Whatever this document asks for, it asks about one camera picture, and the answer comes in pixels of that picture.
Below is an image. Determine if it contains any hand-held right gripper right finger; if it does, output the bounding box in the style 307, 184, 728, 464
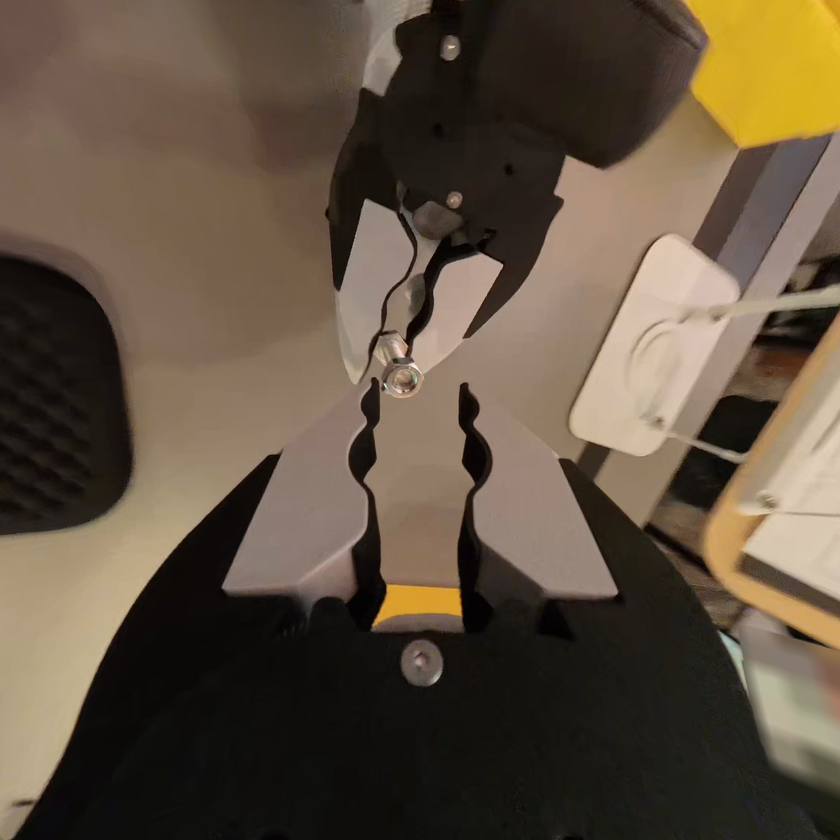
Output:
457, 381, 623, 634

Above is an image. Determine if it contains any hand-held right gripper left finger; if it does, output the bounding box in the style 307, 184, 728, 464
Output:
220, 378, 389, 631

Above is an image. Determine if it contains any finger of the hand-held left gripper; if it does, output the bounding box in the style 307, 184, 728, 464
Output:
403, 243, 506, 376
333, 199, 418, 387

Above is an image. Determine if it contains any silver hex nut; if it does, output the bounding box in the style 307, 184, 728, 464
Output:
381, 363, 426, 399

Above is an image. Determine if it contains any printed instruction sheet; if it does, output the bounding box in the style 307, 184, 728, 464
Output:
738, 394, 840, 595

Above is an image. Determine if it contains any black padded wrist rest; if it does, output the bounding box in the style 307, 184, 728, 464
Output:
0, 252, 135, 536

